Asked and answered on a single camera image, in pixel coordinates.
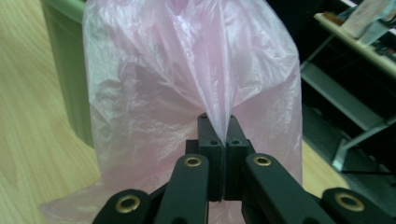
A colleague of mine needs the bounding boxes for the pink plastic bag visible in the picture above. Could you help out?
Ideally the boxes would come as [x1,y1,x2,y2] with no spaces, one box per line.
[38,0,304,224]

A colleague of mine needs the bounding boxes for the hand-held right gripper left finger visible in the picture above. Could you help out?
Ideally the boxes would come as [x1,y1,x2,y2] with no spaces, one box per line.
[185,112,226,202]

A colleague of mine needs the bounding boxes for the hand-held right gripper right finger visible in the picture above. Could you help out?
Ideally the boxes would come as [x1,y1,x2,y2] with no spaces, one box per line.
[224,115,256,202]

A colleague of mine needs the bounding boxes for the green ribbed waste bin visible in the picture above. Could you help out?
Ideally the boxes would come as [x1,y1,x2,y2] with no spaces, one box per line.
[40,0,95,149]

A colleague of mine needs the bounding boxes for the pale papers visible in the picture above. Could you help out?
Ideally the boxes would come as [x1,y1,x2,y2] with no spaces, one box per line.
[340,0,396,46]

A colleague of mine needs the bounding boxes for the white frame desk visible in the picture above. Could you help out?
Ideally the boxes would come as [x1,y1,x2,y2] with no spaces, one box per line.
[299,12,396,173]

